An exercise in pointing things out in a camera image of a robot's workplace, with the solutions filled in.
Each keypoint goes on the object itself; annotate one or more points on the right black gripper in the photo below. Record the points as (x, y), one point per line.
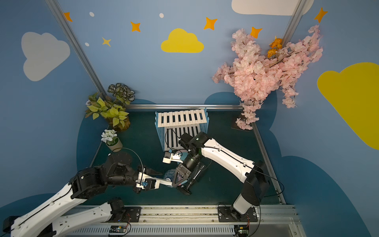
(183, 173)

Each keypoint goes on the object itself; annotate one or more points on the dark transparent spray bottle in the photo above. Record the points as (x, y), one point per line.
(193, 179)

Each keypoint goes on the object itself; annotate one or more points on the blue white slatted shelf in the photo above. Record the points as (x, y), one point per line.
(171, 125)

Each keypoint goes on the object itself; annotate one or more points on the clear spray bottle blue trigger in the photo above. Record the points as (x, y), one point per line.
(170, 175)

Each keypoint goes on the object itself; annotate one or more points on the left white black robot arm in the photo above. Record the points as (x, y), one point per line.
(50, 220)

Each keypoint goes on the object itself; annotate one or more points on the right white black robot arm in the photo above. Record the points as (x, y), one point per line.
(254, 177)

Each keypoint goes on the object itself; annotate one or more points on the white flower small pot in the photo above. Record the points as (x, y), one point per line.
(110, 138)

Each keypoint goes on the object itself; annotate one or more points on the left green circuit board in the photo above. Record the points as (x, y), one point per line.
(117, 230)

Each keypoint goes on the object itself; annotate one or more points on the green circuit board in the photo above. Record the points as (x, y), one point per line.
(241, 231)
(117, 230)

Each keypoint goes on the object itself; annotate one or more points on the yellow green leafy potted plant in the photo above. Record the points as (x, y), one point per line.
(112, 108)

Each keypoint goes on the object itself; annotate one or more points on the right green circuit board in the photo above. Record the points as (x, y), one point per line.
(241, 231)

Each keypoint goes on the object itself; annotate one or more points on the pink cherry blossom tree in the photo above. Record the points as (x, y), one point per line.
(253, 76)

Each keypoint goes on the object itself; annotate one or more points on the orange artificial flower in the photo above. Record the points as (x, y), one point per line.
(275, 50)

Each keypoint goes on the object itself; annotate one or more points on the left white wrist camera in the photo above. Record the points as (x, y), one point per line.
(145, 182)

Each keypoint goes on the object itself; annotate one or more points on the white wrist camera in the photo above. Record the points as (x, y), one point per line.
(145, 182)
(172, 157)

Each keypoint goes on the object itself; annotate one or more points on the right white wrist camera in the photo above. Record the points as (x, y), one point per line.
(172, 157)

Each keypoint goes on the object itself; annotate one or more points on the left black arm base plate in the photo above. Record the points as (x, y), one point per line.
(130, 214)

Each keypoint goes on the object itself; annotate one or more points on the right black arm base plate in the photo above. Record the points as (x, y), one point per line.
(226, 214)

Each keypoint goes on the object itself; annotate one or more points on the aluminium front rail frame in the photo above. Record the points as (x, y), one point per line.
(200, 221)

